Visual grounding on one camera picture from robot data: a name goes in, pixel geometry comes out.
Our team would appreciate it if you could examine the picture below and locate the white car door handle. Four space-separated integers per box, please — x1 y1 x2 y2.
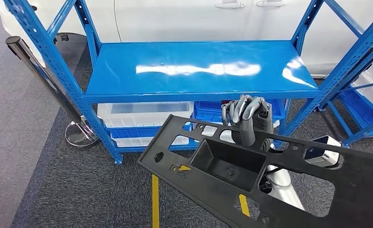
214 0 247 9
256 0 287 8

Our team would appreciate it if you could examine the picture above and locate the yellow floor tape square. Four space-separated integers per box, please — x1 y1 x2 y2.
151 164 252 228

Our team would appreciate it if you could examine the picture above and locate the blue wheeled shelf rack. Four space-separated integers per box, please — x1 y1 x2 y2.
315 38 373 148

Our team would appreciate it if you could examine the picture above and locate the blue metal shelf rack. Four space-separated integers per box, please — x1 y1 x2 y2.
2 0 373 166

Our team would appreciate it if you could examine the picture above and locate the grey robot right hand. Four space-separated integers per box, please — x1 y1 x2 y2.
221 94 274 148

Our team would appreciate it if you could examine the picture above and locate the black plastic panel part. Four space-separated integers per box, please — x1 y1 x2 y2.
137 114 373 228

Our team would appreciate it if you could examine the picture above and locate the blue plastic bin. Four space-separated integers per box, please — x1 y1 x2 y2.
194 99 286 124
105 123 194 140

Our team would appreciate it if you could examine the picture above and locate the white car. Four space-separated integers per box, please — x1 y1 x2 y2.
0 0 373 78

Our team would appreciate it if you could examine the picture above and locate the black stanchion with chrome base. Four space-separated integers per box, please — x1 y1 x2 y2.
5 36 100 149

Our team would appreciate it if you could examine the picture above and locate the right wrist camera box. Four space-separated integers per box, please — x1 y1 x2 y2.
303 135 343 168

